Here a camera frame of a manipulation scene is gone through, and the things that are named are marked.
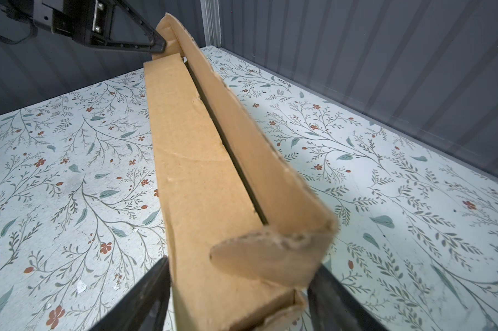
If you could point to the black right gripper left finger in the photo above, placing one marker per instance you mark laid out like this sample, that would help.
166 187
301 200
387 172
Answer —
145 306

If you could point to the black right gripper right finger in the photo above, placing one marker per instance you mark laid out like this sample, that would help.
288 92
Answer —
332 307

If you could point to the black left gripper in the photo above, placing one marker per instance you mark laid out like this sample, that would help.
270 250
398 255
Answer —
127 29

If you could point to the brown cardboard box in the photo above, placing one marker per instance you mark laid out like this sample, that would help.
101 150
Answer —
245 233

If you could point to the aluminium enclosure frame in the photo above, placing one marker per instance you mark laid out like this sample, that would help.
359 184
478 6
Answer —
210 11

